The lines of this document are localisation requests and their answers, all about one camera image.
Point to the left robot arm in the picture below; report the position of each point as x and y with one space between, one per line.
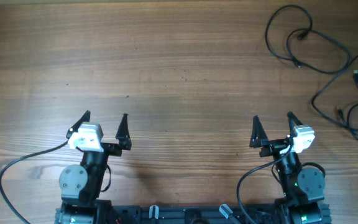
81 184

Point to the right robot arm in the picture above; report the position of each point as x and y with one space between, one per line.
302 183

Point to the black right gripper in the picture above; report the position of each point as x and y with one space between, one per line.
273 146

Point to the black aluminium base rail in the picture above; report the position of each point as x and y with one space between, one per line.
260 213

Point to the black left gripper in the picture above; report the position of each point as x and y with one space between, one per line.
120 135

